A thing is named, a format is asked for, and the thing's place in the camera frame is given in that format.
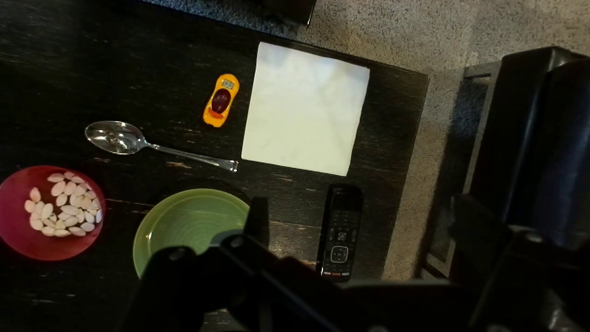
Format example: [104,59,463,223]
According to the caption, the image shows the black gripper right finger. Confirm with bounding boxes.
[450,191,556,311]

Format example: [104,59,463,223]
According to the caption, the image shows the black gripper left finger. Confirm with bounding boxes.
[246,195,272,247]

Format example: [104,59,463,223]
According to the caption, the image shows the pile of white seeds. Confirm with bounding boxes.
[23,171,106,239]

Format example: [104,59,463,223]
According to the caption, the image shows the black cordless phone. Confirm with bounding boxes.
[316,182,366,284]

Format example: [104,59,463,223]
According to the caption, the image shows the red bowl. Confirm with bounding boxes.
[0,164,108,263]

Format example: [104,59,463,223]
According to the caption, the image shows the silver metal spoon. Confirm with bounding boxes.
[84,118,242,175]

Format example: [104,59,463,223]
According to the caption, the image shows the green bowl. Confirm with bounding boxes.
[132,186,253,280]

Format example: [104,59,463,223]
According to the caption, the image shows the orange toy car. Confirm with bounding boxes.
[202,71,242,129]

